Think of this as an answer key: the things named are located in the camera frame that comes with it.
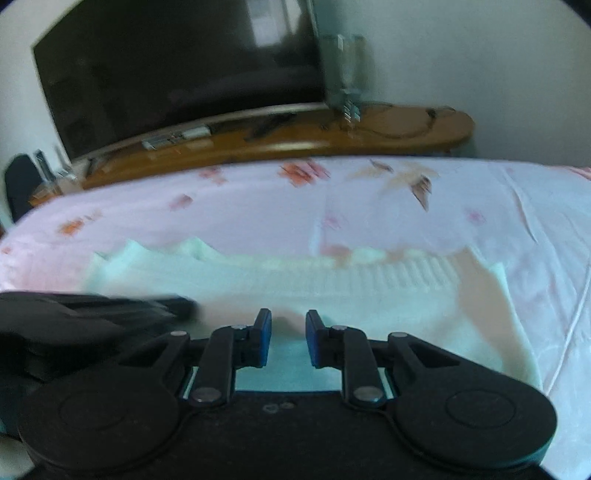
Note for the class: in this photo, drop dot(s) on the glass table lamp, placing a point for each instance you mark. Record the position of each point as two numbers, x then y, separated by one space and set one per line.
344 69

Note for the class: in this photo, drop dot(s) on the floral pink bed sheet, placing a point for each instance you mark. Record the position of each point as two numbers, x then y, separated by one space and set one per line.
461 207

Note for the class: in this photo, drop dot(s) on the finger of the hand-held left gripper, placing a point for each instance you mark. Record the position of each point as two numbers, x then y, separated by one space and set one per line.
173 307

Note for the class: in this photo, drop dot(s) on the wooden television cabinet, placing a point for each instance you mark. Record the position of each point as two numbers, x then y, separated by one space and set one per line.
323 138

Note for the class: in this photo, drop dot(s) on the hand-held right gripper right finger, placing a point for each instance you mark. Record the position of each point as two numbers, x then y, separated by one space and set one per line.
315 339

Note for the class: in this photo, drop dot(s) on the black flat screen television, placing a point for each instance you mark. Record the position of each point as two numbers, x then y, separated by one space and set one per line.
161 74

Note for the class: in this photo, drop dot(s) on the silver set-top box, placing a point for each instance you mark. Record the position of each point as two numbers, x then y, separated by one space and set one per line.
178 136

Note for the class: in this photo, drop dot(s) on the white knit sweater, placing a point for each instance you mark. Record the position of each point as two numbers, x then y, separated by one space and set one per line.
369 304

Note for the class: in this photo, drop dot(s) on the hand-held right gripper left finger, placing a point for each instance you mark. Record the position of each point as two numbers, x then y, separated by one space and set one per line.
262 339

